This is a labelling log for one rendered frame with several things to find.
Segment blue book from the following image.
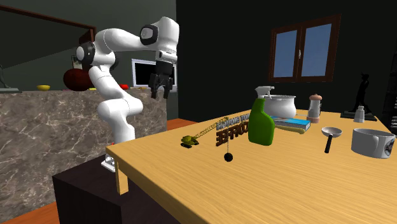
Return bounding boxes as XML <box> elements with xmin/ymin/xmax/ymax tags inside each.
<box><xmin>269</xmin><ymin>115</ymin><xmax>312</xmax><ymax>132</ymax></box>

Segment silver pink grinder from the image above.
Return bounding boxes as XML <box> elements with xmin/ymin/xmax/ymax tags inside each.
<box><xmin>306</xmin><ymin>94</ymin><xmax>324</xmax><ymax>124</ymax></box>

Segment silver pan with black handle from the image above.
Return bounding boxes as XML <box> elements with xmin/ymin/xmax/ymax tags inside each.
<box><xmin>321</xmin><ymin>126</ymin><xmax>344</xmax><ymax>155</ymax></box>

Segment light wooden table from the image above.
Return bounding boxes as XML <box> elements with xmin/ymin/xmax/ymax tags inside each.
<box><xmin>106</xmin><ymin>109</ymin><xmax>397</xmax><ymax>224</ymax></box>

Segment dark robot stand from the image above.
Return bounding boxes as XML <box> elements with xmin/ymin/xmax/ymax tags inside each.
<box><xmin>52</xmin><ymin>154</ymin><xmax>181</xmax><ymax>224</ymax></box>

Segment yellow curved object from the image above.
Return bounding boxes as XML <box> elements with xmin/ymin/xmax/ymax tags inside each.
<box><xmin>282</xmin><ymin>125</ymin><xmax>307</xmax><ymax>135</ymax></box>

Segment small white shaker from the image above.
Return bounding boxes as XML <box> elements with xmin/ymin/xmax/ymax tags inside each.
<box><xmin>353</xmin><ymin>105</ymin><xmax>366</xmax><ymax>124</ymax></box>

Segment black figure statue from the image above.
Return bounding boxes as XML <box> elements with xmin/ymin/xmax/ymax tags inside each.
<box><xmin>340</xmin><ymin>72</ymin><xmax>379</xmax><ymax>122</ymax></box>

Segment green spray bottle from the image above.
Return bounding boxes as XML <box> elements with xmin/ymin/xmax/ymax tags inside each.
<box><xmin>247</xmin><ymin>85</ymin><xmax>277</xmax><ymax>147</ymax></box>

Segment white pot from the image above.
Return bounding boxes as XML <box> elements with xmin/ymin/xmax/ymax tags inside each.
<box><xmin>263</xmin><ymin>94</ymin><xmax>297</xmax><ymax>120</ymax></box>

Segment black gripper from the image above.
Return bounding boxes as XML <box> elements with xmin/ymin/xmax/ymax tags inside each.
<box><xmin>148</xmin><ymin>59</ymin><xmax>175</xmax><ymax>100</ymax></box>

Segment white framed screen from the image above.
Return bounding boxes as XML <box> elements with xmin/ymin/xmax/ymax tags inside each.
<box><xmin>131</xmin><ymin>58</ymin><xmax>179</xmax><ymax>90</ymax></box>

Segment yellow toy crane with ball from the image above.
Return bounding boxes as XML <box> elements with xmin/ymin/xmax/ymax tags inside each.
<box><xmin>180</xmin><ymin>116</ymin><xmax>234</xmax><ymax>163</ymax></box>

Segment brown framed window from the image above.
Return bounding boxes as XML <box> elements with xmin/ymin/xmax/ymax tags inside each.
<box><xmin>268</xmin><ymin>13</ymin><xmax>342</xmax><ymax>84</ymax></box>

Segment brown letter sign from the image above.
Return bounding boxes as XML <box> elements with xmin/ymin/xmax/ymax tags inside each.
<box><xmin>215</xmin><ymin>118</ymin><xmax>251</xmax><ymax>148</ymax></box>

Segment white mug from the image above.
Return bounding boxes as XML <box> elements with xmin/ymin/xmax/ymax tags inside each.
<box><xmin>351</xmin><ymin>128</ymin><xmax>396</xmax><ymax>160</ymax></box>

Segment marble counter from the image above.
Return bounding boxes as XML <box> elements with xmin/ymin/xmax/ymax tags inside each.
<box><xmin>0</xmin><ymin>64</ymin><xmax>169</xmax><ymax>223</ymax></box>

